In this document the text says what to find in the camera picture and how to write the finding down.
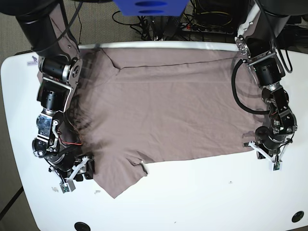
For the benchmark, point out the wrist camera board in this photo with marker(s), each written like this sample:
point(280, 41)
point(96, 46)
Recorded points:
point(276, 166)
point(67, 187)

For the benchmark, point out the black table grommet right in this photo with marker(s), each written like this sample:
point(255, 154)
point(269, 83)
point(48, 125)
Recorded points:
point(297, 216)

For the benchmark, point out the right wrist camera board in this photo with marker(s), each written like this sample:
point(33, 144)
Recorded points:
point(67, 187)

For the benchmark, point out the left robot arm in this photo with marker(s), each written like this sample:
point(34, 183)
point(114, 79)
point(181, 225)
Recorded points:
point(257, 42)

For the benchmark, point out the blue plastic mount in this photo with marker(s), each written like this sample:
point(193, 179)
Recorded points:
point(151, 7)

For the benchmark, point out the black table grommet left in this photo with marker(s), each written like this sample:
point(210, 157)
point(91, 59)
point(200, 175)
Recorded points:
point(81, 226)

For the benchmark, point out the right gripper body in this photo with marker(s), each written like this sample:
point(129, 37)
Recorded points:
point(68, 166)

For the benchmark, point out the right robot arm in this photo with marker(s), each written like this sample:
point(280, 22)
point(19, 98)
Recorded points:
point(47, 28)

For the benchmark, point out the black table grommet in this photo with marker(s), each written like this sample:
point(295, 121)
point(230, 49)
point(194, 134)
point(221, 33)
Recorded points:
point(297, 216)
point(81, 226)

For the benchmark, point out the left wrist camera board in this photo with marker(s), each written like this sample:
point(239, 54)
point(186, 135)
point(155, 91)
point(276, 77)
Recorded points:
point(276, 166)

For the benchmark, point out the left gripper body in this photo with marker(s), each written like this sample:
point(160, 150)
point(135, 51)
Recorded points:
point(272, 149)

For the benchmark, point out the mauve T-shirt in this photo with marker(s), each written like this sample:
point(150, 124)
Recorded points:
point(139, 106)

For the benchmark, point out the small white sticker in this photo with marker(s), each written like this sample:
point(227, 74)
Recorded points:
point(34, 61)

